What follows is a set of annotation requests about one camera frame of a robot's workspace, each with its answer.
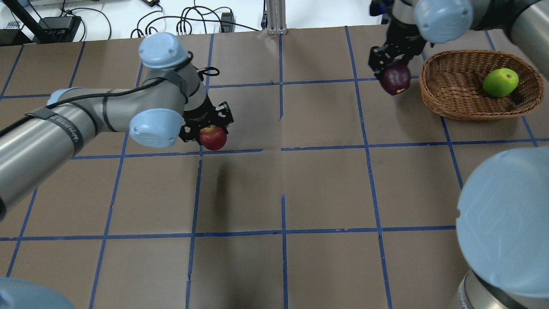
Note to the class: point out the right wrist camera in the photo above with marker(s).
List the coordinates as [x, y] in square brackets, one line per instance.
[380, 7]

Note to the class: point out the aluminium frame post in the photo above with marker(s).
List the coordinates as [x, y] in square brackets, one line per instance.
[276, 22]

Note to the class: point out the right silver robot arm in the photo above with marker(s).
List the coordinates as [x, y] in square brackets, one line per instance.
[502, 223]

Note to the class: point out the red yellow apple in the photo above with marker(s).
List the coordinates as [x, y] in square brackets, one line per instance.
[213, 137]

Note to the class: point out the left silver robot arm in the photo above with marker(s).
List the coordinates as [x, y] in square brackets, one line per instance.
[171, 102]

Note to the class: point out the black monitor stand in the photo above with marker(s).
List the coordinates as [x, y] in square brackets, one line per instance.
[45, 30]

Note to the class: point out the dark red apple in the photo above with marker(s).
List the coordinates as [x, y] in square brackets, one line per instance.
[396, 78]

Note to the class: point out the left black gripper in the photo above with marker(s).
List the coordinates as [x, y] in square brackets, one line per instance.
[203, 113]

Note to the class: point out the green apple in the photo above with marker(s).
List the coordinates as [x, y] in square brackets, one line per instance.
[500, 82]

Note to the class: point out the woven wicker basket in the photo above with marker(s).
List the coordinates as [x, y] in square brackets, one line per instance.
[451, 85]

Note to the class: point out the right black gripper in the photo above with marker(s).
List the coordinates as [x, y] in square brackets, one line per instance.
[402, 42]

